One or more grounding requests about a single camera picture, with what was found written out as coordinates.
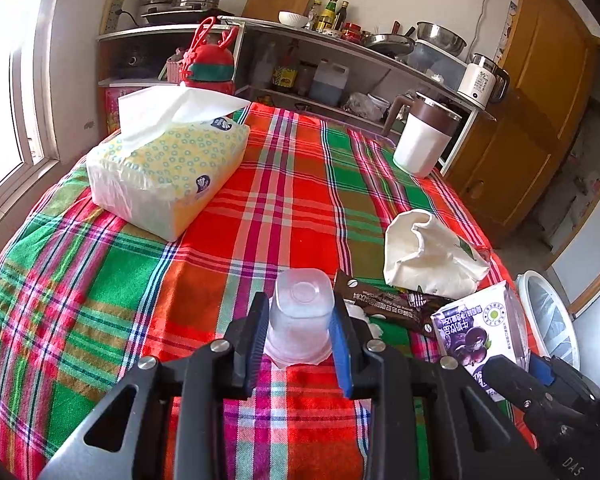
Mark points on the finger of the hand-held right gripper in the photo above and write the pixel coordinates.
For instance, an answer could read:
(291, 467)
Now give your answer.
(510, 380)
(542, 371)

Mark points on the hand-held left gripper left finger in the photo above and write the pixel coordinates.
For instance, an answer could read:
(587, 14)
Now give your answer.
(252, 352)

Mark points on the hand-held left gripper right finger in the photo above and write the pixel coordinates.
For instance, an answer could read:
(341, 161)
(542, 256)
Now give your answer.
(341, 352)

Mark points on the white trash bin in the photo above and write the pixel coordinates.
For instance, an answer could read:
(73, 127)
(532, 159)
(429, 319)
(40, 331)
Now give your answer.
(550, 320)

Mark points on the clear plastic cup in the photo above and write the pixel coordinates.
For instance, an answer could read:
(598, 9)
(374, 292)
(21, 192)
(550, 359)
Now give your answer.
(300, 320)

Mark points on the purple juice carton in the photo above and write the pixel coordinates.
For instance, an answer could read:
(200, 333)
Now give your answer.
(472, 330)

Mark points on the brown snack wrapper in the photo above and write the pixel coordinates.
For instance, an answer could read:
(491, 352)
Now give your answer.
(395, 307)

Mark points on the crumpled white paper bag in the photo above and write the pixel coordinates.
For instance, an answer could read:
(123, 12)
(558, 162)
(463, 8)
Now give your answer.
(430, 260)

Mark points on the plaid tablecloth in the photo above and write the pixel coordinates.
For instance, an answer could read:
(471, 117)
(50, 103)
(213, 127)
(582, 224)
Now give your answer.
(290, 195)

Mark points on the yellow patterned tissue pack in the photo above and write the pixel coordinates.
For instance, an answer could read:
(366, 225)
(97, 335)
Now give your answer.
(170, 170)

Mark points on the white mug with brown lid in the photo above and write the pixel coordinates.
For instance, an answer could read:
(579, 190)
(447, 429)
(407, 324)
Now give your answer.
(422, 145)

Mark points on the crumpled plastic bag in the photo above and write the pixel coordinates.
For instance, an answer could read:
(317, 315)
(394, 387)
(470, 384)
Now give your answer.
(362, 105)

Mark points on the wooden door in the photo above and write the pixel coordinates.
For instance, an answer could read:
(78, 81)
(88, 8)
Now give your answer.
(520, 110)

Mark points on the translucent plastic jug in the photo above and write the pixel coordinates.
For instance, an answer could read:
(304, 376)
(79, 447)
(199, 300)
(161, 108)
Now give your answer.
(329, 85)

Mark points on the small glass jar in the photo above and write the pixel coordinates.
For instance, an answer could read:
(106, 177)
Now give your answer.
(305, 80)

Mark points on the yellow label oil bottle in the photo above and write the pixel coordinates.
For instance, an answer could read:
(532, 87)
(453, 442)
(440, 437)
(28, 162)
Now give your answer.
(285, 75)

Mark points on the white plastic bottle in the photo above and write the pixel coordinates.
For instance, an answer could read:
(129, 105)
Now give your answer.
(265, 67)

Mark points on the red water bottle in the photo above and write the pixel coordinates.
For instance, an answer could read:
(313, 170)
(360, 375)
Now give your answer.
(207, 62)

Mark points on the pink basket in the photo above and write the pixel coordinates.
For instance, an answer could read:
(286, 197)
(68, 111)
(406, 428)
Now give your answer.
(175, 67)

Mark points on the white electric kettle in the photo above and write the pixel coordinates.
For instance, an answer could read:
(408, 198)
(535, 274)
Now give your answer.
(477, 82)

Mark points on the metal kitchen counter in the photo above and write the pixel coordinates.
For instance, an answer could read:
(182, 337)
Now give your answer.
(370, 57)

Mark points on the clear plastic storage box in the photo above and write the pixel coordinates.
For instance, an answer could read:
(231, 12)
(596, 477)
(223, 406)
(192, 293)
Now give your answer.
(435, 67)

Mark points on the steel frying pan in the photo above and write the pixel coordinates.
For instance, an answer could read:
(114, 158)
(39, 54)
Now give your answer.
(387, 42)

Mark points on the red lidded jar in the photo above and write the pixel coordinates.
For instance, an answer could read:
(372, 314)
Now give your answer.
(352, 31)

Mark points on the steel basin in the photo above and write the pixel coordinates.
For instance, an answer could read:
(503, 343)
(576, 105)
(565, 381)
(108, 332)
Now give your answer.
(440, 37)

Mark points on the white bowl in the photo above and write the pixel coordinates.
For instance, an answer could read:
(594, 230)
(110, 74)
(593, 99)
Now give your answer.
(294, 19)

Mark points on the dark sauce bottle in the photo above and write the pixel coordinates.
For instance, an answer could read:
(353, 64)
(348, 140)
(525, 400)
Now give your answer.
(342, 15)

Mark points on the small seasoning bottle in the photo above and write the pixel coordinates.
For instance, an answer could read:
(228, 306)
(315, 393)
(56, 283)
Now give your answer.
(315, 14)

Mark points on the green cap sauce bottle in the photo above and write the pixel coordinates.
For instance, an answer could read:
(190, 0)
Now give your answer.
(331, 12)

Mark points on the white shelf unit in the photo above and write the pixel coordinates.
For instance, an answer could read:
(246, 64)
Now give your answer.
(130, 35)

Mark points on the black induction cooker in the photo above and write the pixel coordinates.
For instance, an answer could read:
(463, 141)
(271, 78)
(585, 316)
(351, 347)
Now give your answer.
(185, 16)

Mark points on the power strip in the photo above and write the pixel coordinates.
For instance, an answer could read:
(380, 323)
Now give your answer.
(112, 12)

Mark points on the window frame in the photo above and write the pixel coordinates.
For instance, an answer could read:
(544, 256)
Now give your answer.
(35, 110)

